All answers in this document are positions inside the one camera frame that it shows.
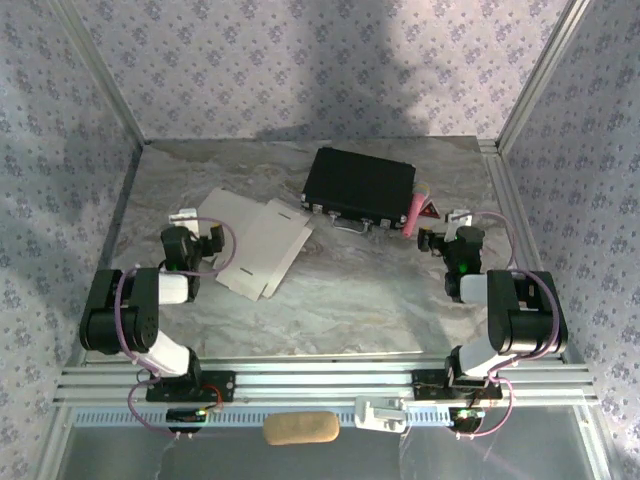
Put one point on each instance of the white paper box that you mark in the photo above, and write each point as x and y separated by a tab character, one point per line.
265	245

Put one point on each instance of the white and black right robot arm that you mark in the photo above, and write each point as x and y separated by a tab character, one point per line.
525	320

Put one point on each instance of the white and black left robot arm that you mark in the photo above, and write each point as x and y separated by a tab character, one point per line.
115	325

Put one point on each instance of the black red triangle token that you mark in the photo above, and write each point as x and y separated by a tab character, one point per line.
433	213

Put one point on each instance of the pink toy microphone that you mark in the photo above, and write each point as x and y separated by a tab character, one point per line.
415	212

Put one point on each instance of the black carrying case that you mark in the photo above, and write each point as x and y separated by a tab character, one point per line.
360	182

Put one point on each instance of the small black circuit board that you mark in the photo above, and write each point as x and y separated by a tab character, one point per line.
467	417
182	416

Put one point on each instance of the white plastic clamp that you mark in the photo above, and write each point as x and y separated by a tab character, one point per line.
380	415

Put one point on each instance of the tan oblong sponge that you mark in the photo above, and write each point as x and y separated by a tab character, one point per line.
300	427

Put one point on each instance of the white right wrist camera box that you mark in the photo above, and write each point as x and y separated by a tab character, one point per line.
460	217

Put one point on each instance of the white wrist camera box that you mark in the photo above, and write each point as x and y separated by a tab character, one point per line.
182	215
460	217

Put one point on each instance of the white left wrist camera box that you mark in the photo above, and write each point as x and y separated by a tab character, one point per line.
182	215

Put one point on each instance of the aluminium right side rail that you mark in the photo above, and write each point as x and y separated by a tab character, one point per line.
517	225

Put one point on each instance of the aluminium left side rail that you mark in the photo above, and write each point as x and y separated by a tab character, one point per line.
117	225

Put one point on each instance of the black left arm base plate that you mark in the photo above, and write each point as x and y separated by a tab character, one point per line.
225	385

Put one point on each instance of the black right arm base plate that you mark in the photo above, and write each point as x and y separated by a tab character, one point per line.
425	387

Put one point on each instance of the aluminium front frame rail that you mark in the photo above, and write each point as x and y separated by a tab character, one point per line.
320	385

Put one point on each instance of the aluminium right corner post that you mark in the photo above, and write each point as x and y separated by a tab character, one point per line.
542	75

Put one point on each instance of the aluminium corner post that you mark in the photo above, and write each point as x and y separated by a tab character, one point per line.
542	75
100	70

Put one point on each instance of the aluminium left corner post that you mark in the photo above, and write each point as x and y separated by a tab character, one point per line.
100	70

